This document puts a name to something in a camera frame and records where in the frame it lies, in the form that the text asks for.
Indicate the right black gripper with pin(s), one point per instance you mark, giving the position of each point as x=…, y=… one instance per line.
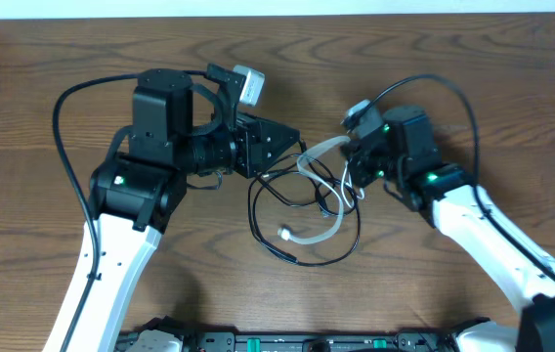
x=353, y=152

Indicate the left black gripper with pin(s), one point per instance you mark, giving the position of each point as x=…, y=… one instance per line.
x=254, y=137

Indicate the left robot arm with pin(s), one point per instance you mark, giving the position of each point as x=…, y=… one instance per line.
x=184, y=123

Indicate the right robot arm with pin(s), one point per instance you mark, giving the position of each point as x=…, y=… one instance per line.
x=398, y=148

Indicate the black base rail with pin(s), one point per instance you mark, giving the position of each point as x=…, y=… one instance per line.
x=167, y=334

